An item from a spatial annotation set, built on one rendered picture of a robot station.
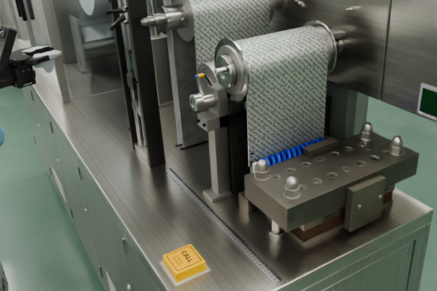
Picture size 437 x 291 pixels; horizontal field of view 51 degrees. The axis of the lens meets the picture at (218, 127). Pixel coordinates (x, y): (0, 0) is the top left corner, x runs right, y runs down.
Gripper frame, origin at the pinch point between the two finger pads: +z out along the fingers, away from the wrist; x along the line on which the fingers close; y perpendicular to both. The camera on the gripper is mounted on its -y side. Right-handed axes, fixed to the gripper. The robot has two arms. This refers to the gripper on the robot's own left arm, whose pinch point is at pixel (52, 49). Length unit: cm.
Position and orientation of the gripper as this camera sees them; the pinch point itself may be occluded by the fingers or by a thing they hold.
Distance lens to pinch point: 146.0
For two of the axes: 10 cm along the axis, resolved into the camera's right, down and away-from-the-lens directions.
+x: 7.5, 3.7, -5.5
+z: 6.6, -3.6, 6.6
